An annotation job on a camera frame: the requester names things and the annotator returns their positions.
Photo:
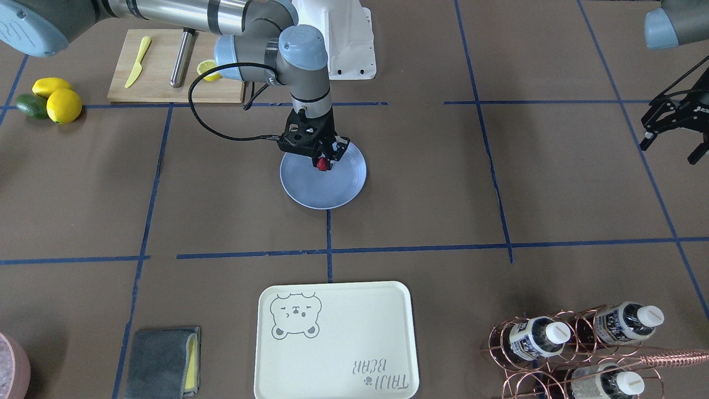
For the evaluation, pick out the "bottle white cap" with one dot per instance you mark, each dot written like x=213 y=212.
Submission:
x=537 y=338
x=627 y=323
x=605 y=381

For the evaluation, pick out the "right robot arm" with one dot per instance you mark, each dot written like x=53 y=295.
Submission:
x=260 y=42

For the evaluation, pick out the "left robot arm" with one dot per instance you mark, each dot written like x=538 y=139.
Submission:
x=673 y=24

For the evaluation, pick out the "bottle white cap rear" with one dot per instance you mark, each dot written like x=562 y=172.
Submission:
x=627 y=323

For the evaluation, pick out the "copper wire bottle rack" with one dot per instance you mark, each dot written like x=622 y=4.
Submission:
x=536 y=378

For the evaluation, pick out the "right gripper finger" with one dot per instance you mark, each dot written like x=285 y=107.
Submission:
x=330 y=159

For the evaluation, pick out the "green lime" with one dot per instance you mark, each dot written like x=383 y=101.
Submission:
x=32 y=105

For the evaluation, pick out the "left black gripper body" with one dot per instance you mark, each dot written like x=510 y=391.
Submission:
x=682 y=106

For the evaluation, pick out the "yellow plastic knife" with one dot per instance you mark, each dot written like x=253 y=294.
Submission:
x=137 y=67

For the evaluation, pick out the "red strawberry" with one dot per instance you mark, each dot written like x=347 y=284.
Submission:
x=322 y=164

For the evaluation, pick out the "bottle white cap front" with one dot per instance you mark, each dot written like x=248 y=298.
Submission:
x=605 y=381

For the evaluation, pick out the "grey folded cloth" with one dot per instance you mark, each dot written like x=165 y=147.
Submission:
x=165 y=363

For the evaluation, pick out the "cream bear tray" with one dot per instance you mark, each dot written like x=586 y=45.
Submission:
x=336 y=340

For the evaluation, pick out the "pink bowl with ice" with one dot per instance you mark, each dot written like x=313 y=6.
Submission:
x=16 y=369

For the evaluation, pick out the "blue plate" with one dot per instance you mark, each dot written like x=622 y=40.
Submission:
x=323 y=190

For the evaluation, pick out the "yellow lemon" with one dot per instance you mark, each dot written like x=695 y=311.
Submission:
x=44 y=87
x=64 y=106

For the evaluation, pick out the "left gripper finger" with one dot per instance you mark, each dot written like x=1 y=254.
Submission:
x=696 y=155
x=649 y=138

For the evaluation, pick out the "wooden cutting board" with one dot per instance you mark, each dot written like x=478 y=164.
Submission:
x=153 y=84

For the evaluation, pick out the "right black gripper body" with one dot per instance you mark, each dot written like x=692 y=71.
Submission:
x=325 y=128

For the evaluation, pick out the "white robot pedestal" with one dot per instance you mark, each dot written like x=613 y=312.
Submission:
x=349 y=37

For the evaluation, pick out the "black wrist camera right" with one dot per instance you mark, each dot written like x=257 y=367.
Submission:
x=312 y=141

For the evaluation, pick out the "lemon half slice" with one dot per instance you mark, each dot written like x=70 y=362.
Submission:
x=206 y=65

